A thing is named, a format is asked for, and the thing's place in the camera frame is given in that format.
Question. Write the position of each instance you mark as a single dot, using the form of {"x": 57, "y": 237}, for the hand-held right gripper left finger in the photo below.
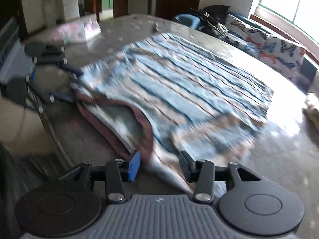
{"x": 133, "y": 166}

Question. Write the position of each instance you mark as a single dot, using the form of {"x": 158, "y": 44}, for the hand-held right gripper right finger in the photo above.
{"x": 185, "y": 166}

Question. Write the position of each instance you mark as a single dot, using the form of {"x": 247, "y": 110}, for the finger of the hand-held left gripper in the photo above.
{"x": 62, "y": 96}
{"x": 72, "y": 69}

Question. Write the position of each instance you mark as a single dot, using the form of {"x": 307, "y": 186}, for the blue pink striped garment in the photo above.
{"x": 174, "y": 87}

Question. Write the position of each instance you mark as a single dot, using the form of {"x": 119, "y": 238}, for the pink white packet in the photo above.
{"x": 79, "y": 31}

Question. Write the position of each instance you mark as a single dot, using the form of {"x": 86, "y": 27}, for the small grey object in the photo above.
{"x": 155, "y": 27}

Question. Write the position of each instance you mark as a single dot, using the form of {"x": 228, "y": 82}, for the brown wooden door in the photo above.
{"x": 164, "y": 0}

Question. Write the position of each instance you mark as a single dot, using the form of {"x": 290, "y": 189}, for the blue chair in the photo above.
{"x": 185, "y": 19}

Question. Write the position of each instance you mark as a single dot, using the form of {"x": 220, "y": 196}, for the folded pale yellow cloth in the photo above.
{"x": 312, "y": 109}

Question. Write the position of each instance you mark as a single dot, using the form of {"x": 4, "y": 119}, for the black bag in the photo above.
{"x": 214, "y": 15}

